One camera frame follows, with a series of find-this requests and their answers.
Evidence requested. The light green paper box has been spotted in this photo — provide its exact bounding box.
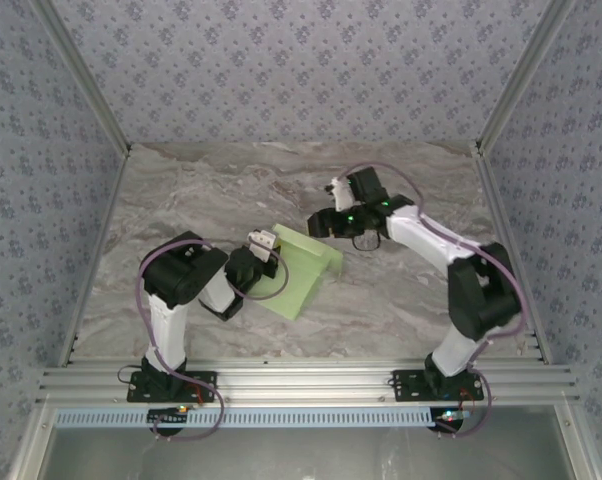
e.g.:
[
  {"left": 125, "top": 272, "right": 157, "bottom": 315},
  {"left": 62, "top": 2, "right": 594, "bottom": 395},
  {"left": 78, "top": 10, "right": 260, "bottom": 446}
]
[{"left": 253, "top": 223, "right": 346, "bottom": 321}]

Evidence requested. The small black adapter board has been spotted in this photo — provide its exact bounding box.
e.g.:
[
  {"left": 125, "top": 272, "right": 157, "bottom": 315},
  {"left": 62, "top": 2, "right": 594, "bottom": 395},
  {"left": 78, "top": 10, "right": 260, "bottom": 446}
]
[
  {"left": 148, "top": 405, "right": 191, "bottom": 426},
  {"left": 430, "top": 407, "right": 471, "bottom": 426}
]

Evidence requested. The grey metal panel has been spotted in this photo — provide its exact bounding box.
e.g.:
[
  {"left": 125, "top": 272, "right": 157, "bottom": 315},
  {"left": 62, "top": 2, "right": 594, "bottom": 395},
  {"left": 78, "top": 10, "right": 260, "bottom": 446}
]
[{"left": 45, "top": 424, "right": 572, "bottom": 480}]

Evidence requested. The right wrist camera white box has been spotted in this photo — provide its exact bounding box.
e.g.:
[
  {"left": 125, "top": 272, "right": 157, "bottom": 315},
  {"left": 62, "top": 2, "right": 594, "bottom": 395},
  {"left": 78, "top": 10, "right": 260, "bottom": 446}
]
[{"left": 324, "top": 177, "right": 356, "bottom": 212}]

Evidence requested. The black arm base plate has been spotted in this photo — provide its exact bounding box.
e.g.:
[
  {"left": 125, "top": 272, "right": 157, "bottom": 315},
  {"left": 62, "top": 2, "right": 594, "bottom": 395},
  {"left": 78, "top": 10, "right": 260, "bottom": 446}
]
[
  {"left": 126, "top": 370, "right": 218, "bottom": 404},
  {"left": 391, "top": 369, "right": 485, "bottom": 404}
]

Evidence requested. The long aluminium frame rail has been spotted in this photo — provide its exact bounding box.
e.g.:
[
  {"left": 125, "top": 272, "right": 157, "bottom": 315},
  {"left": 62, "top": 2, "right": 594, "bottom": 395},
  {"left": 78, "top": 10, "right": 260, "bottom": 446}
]
[{"left": 35, "top": 357, "right": 582, "bottom": 407}]

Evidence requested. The aluminium table side rail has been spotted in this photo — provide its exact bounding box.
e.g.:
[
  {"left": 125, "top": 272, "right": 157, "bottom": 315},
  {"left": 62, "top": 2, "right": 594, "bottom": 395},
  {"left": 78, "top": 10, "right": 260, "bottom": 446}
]
[{"left": 473, "top": 142, "right": 553, "bottom": 365}]

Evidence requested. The purple cable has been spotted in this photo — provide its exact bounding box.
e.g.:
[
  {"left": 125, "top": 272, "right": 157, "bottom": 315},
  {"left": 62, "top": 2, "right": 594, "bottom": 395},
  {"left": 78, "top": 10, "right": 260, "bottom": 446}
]
[
  {"left": 336, "top": 162, "right": 527, "bottom": 441},
  {"left": 137, "top": 238, "right": 290, "bottom": 444}
]

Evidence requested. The light blue slotted cable duct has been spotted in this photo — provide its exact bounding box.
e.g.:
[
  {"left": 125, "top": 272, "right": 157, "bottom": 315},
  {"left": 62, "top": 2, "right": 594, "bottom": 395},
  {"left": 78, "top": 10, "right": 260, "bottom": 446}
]
[{"left": 54, "top": 407, "right": 435, "bottom": 429}]

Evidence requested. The slanted aluminium frame post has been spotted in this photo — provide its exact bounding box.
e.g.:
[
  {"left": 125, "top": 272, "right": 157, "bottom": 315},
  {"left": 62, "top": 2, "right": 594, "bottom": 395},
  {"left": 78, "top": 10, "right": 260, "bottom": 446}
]
[
  {"left": 474, "top": 0, "right": 580, "bottom": 154},
  {"left": 33, "top": 0, "right": 133, "bottom": 154}
]

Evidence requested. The short aluminium frame post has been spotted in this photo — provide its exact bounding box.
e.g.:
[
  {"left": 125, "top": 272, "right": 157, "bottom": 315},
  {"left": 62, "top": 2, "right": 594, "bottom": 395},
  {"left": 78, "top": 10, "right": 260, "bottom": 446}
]
[
  {"left": 553, "top": 403, "right": 602, "bottom": 480},
  {"left": 8, "top": 404, "right": 57, "bottom": 480}
]

